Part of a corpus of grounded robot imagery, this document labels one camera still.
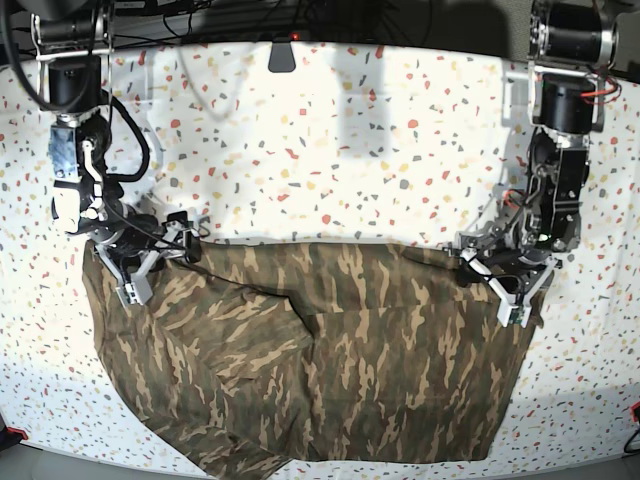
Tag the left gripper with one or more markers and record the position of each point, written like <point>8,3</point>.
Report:
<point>504,258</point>

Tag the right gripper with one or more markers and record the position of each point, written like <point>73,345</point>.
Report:
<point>132,244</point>

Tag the camouflage T-shirt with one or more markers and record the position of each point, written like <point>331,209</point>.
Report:
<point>311,352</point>

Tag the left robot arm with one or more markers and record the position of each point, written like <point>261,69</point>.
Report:
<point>571,50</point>

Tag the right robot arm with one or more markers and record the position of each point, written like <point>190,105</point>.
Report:
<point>61,54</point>

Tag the red corner clamp right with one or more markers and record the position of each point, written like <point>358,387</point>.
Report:
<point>635,411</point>

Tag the red corner clamp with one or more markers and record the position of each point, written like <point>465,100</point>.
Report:
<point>14,435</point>
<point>635,411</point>

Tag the red corner clamp left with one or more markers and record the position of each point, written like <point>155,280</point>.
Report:
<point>14,435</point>

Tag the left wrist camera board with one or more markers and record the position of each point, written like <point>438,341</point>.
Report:
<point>518,315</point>

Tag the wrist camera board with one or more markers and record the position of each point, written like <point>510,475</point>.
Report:
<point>518,315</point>
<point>136,292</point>

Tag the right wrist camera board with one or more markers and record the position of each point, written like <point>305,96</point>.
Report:
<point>136,292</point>

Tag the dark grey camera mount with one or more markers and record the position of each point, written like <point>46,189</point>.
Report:
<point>281,59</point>

